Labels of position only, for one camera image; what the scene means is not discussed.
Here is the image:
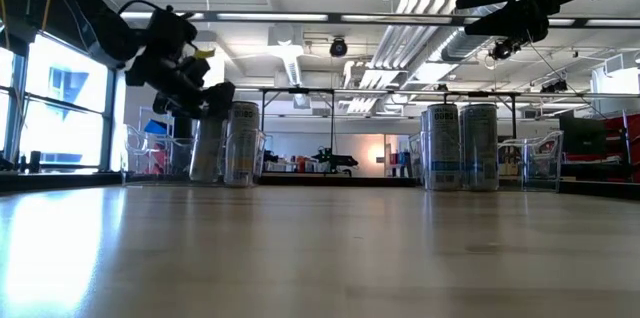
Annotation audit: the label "clear plastic bin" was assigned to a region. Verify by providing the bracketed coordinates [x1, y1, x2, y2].
[122, 122, 269, 188]
[408, 130, 565, 193]

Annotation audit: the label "Celsius Arctic Vibe can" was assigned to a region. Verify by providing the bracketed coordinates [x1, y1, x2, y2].
[425, 103, 462, 192]
[418, 110, 429, 189]
[459, 103, 500, 192]

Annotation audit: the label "window frame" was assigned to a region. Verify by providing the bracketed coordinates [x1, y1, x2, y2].
[0, 32, 119, 174]

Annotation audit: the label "white ceiling fixture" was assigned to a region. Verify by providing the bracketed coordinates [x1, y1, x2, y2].
[266, 24, 307, 88]

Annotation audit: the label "silver ceiling duct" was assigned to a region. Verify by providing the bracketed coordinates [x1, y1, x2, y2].
[439, 2, 506, 64]

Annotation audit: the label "red storage shelves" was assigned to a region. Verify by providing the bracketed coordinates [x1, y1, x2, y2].
[602, 112, 640, 184]

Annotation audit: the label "black monitor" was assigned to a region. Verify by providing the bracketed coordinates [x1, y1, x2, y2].
[558, 115, 609, 157]

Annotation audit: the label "yellow cable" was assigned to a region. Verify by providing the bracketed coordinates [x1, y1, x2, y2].
[39, 0, 56, 34]

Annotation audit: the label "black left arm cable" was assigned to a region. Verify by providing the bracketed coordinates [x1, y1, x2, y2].
[117, 0, 166, 17]

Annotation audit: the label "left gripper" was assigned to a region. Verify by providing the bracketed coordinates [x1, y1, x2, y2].
[124, 5, 236, 120]

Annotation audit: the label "red and blue boxes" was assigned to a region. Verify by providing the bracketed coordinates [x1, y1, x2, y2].
[388, 150, 414, 179]

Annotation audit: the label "round black ceiling camera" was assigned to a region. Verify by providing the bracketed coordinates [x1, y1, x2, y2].
[328, 36, 349, 58]

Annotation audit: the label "blue object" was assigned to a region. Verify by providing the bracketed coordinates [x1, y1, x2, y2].
[143, 118, 170, 135]

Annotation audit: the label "black aluminium table frame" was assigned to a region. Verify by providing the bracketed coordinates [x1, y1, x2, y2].
[0, 171, 640, 200]

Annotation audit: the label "black ceiling spotlight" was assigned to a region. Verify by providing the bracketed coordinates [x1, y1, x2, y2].
[539, 77, 570, 94]
[488, 37, 524, 62]

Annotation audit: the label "white ceiling baffles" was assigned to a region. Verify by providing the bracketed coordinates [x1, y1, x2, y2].
[343, 0, 451, 115]

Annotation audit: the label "black upright post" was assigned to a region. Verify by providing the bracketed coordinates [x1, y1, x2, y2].
[172, 116, 194, 175]

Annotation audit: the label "long ceiling light bar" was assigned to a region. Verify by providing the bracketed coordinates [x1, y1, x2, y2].
[117, 10, 640, 29]

